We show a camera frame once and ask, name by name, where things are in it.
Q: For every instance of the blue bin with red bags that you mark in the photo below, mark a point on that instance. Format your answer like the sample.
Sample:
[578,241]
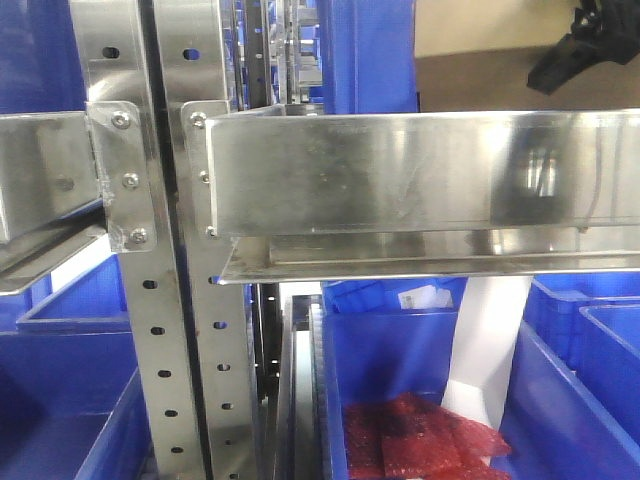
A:
[371,357]

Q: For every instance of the left perforated steel upright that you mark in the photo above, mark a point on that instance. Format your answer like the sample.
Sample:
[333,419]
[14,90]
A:
[115,48]

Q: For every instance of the perforated steel upright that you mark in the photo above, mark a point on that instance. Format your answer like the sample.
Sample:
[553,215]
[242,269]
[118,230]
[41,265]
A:
[199,85]
[115,48]

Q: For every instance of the left steel shelf beam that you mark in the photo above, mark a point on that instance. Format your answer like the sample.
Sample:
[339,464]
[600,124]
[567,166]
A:
[51,208]

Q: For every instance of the red bubble wrap bags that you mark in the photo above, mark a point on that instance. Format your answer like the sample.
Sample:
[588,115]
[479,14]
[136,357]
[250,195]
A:
[410,437]

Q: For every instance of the blue bin upper left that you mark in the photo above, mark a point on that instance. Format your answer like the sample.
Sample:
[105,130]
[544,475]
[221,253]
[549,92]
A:
[40,67]

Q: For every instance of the right perforated steel upright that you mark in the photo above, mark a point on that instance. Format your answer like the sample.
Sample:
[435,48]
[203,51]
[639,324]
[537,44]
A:
[199,85]

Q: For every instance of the blue bin upper centre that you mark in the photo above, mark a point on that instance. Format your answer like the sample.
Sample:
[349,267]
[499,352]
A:
[367,53]

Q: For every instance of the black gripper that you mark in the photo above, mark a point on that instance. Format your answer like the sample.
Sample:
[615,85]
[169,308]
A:
[601,31]

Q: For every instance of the blue bin lower left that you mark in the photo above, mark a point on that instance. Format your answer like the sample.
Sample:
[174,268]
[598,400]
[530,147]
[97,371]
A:
[72,406]

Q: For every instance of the white paper sheet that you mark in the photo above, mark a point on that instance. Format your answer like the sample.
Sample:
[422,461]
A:
[483,346]

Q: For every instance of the steel shelf beam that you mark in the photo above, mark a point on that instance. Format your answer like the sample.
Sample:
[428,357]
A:
[413,195]
[51,208]

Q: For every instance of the blue bin lower right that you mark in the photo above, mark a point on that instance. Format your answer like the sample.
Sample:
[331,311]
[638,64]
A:
[572,409]

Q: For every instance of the right steel shelf beam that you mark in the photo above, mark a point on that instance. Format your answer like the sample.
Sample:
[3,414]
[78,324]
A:
[413,195]

